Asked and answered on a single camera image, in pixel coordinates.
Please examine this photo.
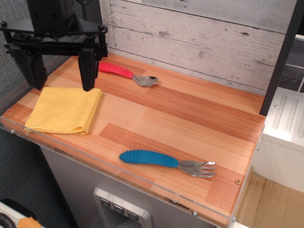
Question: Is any grey cabinet front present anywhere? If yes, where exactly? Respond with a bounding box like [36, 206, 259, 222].
[41, 147, 214, 228]

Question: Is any black braided cable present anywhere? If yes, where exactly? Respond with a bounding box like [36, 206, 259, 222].
[0, 213, 15, 228]

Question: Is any red handled metal spoon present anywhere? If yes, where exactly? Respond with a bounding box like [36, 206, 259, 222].
[98, 62, 158, 87]

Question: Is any silver dispenser button panel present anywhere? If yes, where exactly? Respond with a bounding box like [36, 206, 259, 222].
[93, 187, 152, 228]

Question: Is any dark right shelf post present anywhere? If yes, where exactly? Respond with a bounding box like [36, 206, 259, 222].
[259, 0, 304, 116]

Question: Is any blue handled metal fork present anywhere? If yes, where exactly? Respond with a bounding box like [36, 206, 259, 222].
[119, 150, 216, 178]

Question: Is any dark shelf post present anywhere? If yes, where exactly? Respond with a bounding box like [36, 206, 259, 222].
[259, 0, 304, 116]
[78, 0, 103, 24]

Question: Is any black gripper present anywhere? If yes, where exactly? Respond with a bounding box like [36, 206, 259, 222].
[0, 19, 108, 92]

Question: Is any clear acrylic edge guard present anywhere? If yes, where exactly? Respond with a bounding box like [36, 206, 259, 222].
[0, 116, 238, 228]

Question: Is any orange sponge piece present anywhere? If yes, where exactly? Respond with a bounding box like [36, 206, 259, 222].
[17, 217, 42, 228]

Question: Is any dark left shelf post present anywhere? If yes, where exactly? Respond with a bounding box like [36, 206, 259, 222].
[78, 0, 103, 24]

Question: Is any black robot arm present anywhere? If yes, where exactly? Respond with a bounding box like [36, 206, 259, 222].
[0, 0, 108, 91]

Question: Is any yellow folded cloth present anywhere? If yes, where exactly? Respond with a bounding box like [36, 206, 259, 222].
[24, 87, 102, 135]

